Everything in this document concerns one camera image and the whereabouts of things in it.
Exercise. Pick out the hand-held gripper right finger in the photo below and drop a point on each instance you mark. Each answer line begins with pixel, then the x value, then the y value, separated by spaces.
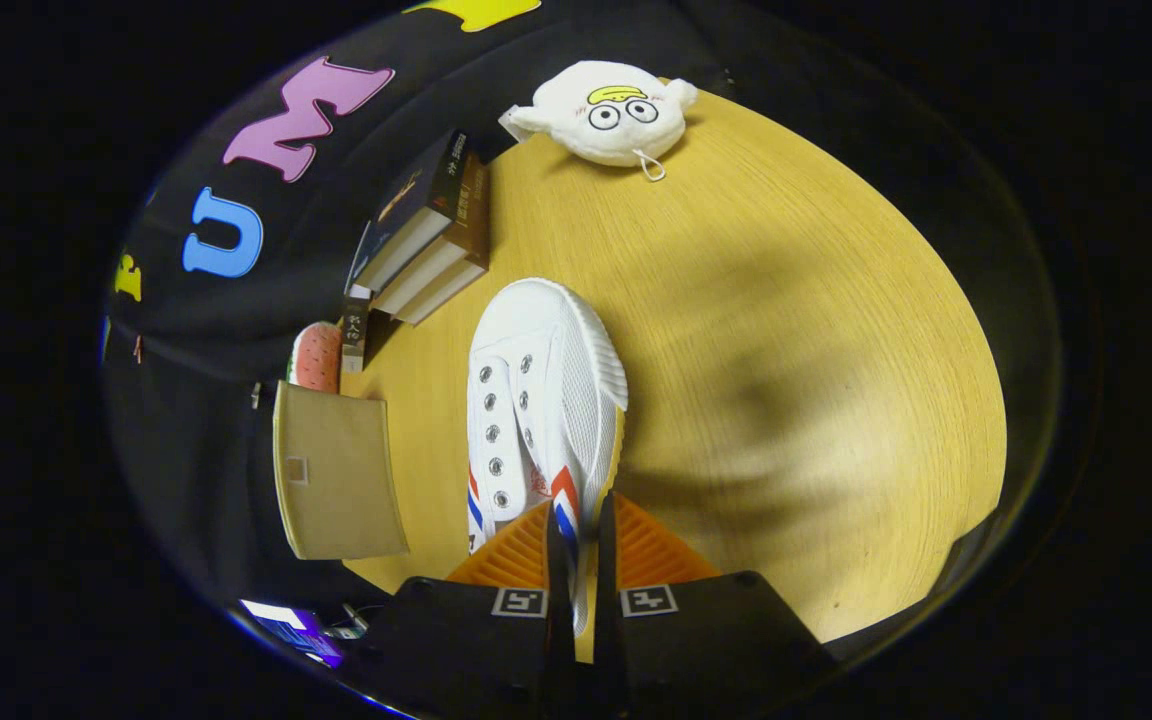
pixel 606 600

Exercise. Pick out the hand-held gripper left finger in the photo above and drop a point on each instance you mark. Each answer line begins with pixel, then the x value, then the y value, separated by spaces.
pixel 558 600

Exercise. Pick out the white canvas shoe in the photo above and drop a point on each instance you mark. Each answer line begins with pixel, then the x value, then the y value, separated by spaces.
pixel 556 390

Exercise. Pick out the beige fabric storage box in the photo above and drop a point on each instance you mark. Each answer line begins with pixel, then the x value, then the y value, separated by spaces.
pixel 341 480

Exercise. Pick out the brown book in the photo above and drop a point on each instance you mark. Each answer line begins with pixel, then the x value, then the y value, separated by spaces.
pixel 446 295
pixel 471 215

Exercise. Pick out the white book with portrait cover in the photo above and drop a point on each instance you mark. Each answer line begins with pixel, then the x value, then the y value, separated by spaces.
pixel 354 335

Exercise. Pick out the watermelon slice plush toy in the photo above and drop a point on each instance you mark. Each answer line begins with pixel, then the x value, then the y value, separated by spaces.
pixel 318 360

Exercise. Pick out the black backdrop cloth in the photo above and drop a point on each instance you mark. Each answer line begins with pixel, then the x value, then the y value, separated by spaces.
pixel 196 460

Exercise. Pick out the black hardcover book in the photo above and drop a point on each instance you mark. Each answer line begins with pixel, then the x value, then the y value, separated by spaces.
pixel 411 200

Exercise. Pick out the white plush toy with face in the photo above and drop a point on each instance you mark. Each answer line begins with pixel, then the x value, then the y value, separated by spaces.
pixel 611 115

